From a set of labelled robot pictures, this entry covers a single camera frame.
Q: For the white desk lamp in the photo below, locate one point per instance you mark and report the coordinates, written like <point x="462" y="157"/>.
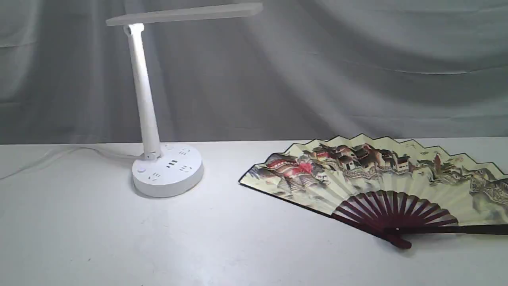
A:
<point x="170" y="169"/>

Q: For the painted paper folding fan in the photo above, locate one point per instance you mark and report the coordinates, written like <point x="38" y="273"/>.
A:
<point x="387" y="188"/>

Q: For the grey backdrop curtain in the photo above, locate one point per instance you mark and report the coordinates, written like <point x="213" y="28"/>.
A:
<point x="300" y="69"/>

